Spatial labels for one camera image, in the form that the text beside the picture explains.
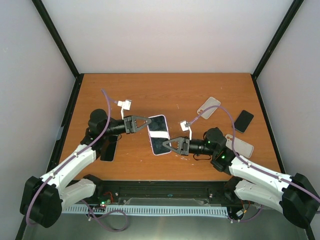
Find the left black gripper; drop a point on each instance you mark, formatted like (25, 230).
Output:
(133, 120)

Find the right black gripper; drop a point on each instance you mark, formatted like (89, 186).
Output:
(184, 151)

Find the lavender phone case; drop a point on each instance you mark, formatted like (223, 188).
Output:
(168, 135)

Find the clear white phone case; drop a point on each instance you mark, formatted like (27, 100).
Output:
(208, 108)

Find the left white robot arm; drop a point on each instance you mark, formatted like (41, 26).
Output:
(46, 197)

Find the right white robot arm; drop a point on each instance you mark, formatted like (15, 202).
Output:
(293, 196)

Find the white phone case right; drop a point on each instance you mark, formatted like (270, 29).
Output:
(241, 147)

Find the black phone green edge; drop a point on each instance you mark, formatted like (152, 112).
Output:
(243, 121)

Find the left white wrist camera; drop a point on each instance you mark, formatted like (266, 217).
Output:
(125, 106)

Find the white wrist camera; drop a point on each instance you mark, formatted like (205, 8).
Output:
(185, 127)
(125, 106)

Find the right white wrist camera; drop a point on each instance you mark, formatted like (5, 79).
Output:
(185, 127)

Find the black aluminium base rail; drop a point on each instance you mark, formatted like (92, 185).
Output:
(211, 191)

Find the light blue cable duct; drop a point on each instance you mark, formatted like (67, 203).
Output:
(163, 211)

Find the left black frame post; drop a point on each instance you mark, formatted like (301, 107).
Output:
(48, 22)

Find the black frame post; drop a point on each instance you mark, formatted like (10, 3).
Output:
(48, 22)
(282, 28)

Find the right black frame post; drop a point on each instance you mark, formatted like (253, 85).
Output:
(282, 28)

